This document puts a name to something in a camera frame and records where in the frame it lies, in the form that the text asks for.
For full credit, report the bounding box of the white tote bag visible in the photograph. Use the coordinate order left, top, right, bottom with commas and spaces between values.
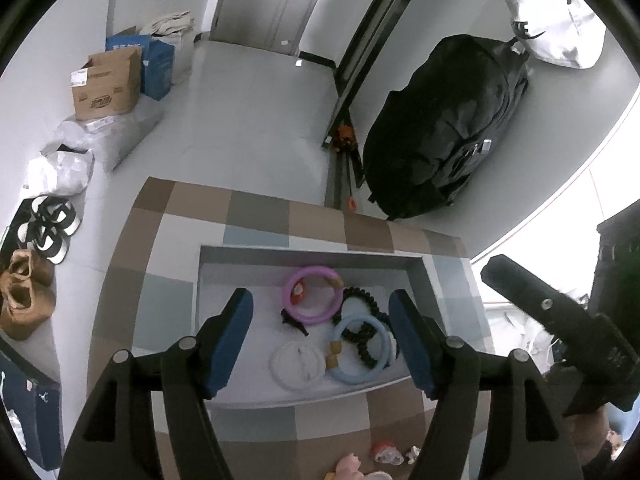
137, 10, 196, 86

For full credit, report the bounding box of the black backpack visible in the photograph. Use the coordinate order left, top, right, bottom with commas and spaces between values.
362, 34, 530, 221

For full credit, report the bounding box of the person's right hand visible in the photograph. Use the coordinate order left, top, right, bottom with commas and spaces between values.
565, 407, 618, 468

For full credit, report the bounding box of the blue cardboard box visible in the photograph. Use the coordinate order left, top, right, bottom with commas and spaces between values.
106, 34, 176, 101

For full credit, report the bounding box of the light blue ring bracelet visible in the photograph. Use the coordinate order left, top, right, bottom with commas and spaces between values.
331, 314, 392, 386

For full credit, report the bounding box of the black hair clip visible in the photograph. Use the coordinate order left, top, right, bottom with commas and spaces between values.
280, 307, 311, 336

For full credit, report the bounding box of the brown cardboard box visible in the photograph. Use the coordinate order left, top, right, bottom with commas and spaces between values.
71, 46, 142, 121

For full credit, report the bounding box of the white round disc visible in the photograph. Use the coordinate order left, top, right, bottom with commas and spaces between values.
271, 341, 327, 391

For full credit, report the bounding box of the brown shoe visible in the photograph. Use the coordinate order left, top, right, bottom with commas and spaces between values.
7, 249, 55, 291
0, 280, 57, 341

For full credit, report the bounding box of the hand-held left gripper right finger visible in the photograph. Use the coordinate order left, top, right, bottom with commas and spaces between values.
389, 288, 586, 480

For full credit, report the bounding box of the purple ring bracelet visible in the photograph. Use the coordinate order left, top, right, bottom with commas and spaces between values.
283, 266, 344, 326

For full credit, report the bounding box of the pink figure charm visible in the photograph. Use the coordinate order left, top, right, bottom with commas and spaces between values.
336, 454, 368, 480

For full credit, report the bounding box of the black beaded bracelet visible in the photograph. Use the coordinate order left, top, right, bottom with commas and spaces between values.
344, 317, 401, 367
334, 286, 393, 328

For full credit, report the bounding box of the grey door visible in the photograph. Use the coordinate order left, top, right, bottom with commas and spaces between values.
210, 0, 336, 56

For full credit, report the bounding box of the dark blue shoe box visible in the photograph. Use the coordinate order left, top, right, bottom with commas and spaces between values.
0, 352, 63, 471

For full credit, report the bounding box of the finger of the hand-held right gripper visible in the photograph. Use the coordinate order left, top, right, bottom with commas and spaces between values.
480, 254, 596, 343

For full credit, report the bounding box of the checkered tablecloth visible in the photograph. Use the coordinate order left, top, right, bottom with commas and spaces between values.
86, 176, 493, 480

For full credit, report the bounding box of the grey plastic parcel bag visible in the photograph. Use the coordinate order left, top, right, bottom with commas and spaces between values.
55, 97, 165, 173

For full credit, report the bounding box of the orange tool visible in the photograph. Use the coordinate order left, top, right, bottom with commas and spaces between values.
327, 122, 358, 153

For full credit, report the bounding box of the black and white sandal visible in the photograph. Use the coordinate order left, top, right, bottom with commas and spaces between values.
17, 220, 71, 263
30, 197, 81, 236

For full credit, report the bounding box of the grey cardboard box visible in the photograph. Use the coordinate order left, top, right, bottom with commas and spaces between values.
196, 244, 443, 411

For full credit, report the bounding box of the black metal rack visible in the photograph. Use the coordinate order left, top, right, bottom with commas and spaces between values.
320, 0, 446, 211

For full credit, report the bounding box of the white hanging bag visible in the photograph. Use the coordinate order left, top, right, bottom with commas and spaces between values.
489, 0, 607, 69

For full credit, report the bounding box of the white crumpled plastic bag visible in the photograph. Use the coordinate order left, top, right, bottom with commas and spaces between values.
25, 150, 95, 198

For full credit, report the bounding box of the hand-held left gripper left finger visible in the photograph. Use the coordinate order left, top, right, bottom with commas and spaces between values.
59, 287, 254, 480

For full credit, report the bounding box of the small red ornament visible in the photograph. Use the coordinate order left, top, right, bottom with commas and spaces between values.
371, 442, 403, 466

